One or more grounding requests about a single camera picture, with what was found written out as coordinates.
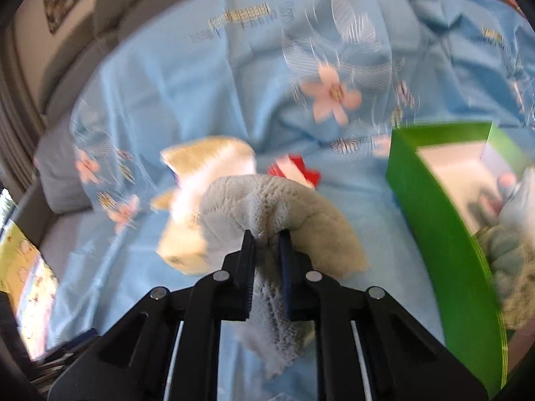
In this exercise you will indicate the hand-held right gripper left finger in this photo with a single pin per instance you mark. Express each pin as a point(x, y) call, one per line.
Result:
point(249, 284)

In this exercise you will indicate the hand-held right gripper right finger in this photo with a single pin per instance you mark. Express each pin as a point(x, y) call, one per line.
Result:
point(286, 284)

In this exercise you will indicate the yellow tissue pack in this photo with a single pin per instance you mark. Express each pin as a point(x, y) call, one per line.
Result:
point(188, 242)

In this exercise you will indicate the beige terry towel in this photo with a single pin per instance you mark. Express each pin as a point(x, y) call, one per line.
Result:
point(284, 200)

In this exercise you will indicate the green cardboard box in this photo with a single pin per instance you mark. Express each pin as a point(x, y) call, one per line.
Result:
point(434, 225)

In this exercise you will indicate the grey quilted cloth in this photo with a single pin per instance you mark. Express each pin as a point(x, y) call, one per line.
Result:
point(505, 267)

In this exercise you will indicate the grey pink mouse plush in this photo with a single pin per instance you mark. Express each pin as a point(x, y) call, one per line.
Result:
point(520, 204)

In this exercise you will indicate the small colourful packet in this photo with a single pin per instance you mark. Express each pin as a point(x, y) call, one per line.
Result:
point(292, 169)

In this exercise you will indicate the blue floral bedsheet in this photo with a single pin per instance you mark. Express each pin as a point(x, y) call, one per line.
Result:
point(209, 92)

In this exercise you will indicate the grey pillow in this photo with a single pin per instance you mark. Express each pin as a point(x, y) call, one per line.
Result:
point(58, 175)

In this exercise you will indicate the yellow cartoon printed cloth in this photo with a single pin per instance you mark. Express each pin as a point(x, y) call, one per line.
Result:
point(21, 267)

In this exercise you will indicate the beige curtain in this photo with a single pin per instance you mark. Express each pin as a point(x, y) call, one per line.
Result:
point(16, 112)

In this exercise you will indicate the grey sofa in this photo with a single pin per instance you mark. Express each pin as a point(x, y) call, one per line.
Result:
point(113, 21)

